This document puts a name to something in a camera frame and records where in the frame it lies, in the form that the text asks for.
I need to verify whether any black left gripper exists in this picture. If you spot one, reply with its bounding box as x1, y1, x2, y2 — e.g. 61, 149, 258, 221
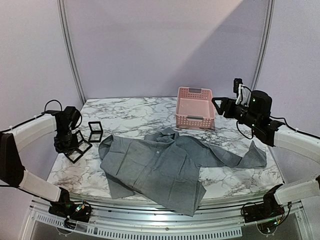
54, 125, 79, 153

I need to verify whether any grey button-up shirt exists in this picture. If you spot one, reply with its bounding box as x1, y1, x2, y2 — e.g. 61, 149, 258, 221
98, 128, 267, 216

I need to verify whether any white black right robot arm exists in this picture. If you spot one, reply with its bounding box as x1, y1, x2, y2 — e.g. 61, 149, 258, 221
211, 86, 320, 223

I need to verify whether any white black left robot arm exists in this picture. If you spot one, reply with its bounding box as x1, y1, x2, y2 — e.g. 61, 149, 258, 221
0, 106, 86, 225

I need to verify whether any pink perforated plastic basket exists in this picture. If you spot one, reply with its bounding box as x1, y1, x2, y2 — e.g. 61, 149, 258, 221
175, 86, 215, 129

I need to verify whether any black frame display box pair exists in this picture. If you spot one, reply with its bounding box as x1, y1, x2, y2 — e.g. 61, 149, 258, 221
64, 130, 93, 164

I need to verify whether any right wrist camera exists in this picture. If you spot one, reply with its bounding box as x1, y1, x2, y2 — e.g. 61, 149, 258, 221
233, 78, 252, 107

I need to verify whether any right aluminium corner post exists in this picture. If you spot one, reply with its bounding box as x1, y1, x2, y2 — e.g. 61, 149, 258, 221
250, 0, 275, 90

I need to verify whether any aluminium corner post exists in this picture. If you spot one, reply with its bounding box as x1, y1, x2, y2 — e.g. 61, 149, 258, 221
250, 0, 275, 90
57, 0, 87, 105

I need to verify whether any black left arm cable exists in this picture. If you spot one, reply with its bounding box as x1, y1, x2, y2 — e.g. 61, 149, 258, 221
39, 99, 83, 131

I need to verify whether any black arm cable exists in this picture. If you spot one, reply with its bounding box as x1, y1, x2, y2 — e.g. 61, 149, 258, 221
236, 117, 320, 141
39, 99, 83, 131

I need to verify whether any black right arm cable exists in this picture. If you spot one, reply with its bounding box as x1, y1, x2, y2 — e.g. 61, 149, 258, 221
236, 117, 320, 141

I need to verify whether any left aluminium corner post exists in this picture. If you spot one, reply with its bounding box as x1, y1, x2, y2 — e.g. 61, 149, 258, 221
57, 0, 87, 105

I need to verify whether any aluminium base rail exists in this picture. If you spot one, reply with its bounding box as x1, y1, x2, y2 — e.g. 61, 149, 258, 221
21, 194, 312, 240

